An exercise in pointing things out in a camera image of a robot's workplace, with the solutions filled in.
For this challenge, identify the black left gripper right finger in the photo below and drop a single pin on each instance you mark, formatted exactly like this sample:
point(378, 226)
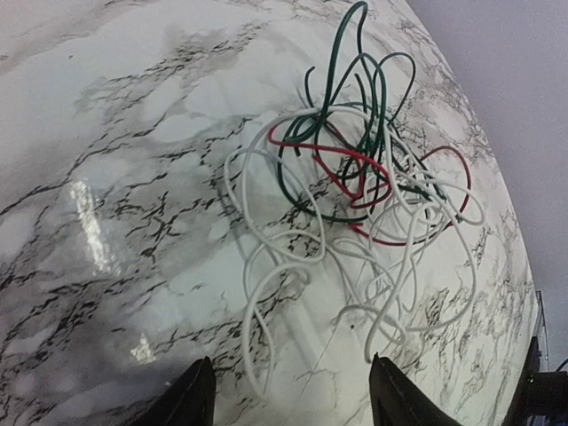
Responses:
point(397, 401)

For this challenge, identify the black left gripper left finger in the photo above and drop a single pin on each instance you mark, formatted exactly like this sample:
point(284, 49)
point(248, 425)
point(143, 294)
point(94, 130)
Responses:
point(189, 401)

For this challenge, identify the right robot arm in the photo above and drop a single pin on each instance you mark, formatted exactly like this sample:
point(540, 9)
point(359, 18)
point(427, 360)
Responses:
point(540, 396)

